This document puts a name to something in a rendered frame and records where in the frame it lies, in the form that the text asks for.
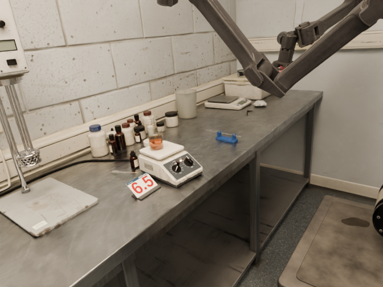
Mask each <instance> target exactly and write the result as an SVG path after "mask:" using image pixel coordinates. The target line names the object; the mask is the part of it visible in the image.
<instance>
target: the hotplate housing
mask: <svg viewBox="0 0 383 287"><path fill-rule="evenodd" d="M186 153H188V152H186V151H184V150H181V151H179V152H177V153H174V154H172V155H170V156H168V157H166V158H164V159H155V158H152V157H150V156H147V155H145V154H140V155H139V156H138V161H139V165H140V170H141V172H143V173H146V172H147V173H148V174H149V175H150V176H152V177H154V178H156V179H159V180H161V181H163V182H165V183H167V184H169V185H172V186H174V187H179V186H180V185H182V184H184V183H186V182H188V181H189V180H191V179H193V178H195V177H197V176H198V175H200V174H202V171H203V168H202V166H201V165H200V164H199V163H198V162H197V161H196V160H195V159H194V158H193V157H192V156H191V155H190V154H189V153H188V154H189V155H190V156H191V157H192V158H193V159H194V160H195V161H196V162H197V163H198V164H199V165H200V166H201V167H200V168H199V169H196V170H194V171H193V172H191V173H189V174H187V175H185V176H184V177H182V178H180V179H178V180H176V179H175V178H174V176H172V175H171V173H170V172H168V170H167V169H166V168H165V167H164V166H163V164H165V163H168V162H170V161H172V160H174V159H176V158H178V157H180V156H182V155H184V154H186Z"/></svg>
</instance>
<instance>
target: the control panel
mask: <svg viewBox="0 0 383 287"><path fill-rule="evenodd" d="M186 157H189V158H190V159H191V160H192V161H193V165H192V166H187V165H185V164H184V160H185V158H186ZM180 160H182V161H180ZM176 162H179V163H180V165H179V166H180V167H181V171H180V172H179V173H176V172H174V171H173V170H172V166H173V165H176ZM163 166H164V167H165V168H166V169H167V170H168V172H170V173H171V175H172V176H174V178H175V179H176V180H178V179H180V178H182V177H184V176H185V175H187V174H189V173H191V172H193V171H194V170H196V169H199V168H200V167H201V166H200V165H199V164H198V163H197V162H196V161H195V160H194V159H193V158H192V157H191V156H190V155H189V154H188V153H186V154H184V155H182V156H180V157H178V158H176V159H174V160H172V161H170V162H168V163H165V164H163Z"/></svg>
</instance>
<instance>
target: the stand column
mask: <svg viewBox="0 0 383 287"><path fill-rule="evenodd" d="M0 124H1V127H2V130H3V133H4V135H5V139H6V142H7V145H8V147H9V151H10V154H11V156H12V159H13V162H14V165H15V168H16V171H17V174H18V177H19V180H20V183H21V185H22V189H21V193H23V194H25V193H28V192H30V191H31V190H30V187H27V184H26V181H25V178H24V176H23V173H22V169H21V167H19V166H18V161H17V159H15V157H14V156H15V154H16V152H15V149H14V145H13V142H12V140H11V137H10V133H9V130H8V128H7V125H6V121H5V118H4V116H3V113H2V109H1V106H0Z"/></svg>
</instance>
